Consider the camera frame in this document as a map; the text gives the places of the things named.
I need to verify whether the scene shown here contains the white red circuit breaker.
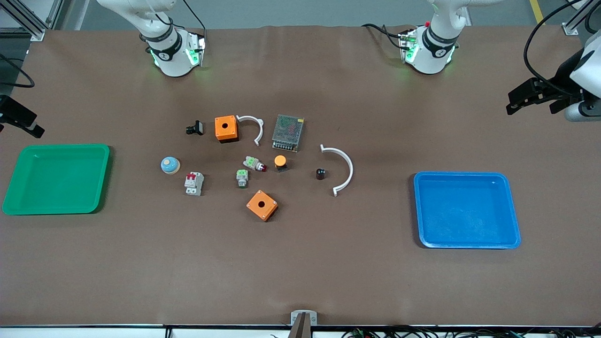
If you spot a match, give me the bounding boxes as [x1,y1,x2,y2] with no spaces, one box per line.
[184,172,205,196]

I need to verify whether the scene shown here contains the green plastic tray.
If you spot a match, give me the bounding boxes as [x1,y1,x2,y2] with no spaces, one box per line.
[2,144,111,215]

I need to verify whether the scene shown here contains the blue plastic tray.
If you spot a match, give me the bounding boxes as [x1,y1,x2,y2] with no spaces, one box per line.
[414,172,522,249]

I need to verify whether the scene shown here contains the large white curved clamp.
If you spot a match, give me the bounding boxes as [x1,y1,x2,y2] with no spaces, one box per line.
[320,145,354,197]

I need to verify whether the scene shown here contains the orange button box with hole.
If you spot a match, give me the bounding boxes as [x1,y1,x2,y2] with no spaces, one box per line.
[247,190,278,222]
[215,115,239,144]

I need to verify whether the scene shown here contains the small white curved clamp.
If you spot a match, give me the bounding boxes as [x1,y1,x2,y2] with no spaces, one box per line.
[236,115,264,146]

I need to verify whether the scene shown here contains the metal mesh power supply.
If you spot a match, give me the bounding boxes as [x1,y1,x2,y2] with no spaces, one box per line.
[272,114,305,152]

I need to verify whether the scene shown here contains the aluminium frame post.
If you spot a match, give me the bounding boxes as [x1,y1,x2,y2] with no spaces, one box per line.
[0,0,64,42]
[562,0,601,36]

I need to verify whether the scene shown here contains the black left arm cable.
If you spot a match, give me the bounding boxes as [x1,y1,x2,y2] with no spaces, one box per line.
[524,0,585,90]

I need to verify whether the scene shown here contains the black left base cable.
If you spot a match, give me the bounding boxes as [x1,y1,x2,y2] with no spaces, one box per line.
[362,23,404,50]

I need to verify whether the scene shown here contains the black base cable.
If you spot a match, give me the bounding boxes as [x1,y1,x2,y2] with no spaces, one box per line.
[181,0,207,34]
[362,23,404,50]

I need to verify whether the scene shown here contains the black right base cable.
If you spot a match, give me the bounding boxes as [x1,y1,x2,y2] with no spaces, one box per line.
[181,0,207,34]

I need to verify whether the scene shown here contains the tangled black cables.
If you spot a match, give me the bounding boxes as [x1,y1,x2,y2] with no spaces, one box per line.
[340,325,601,338]

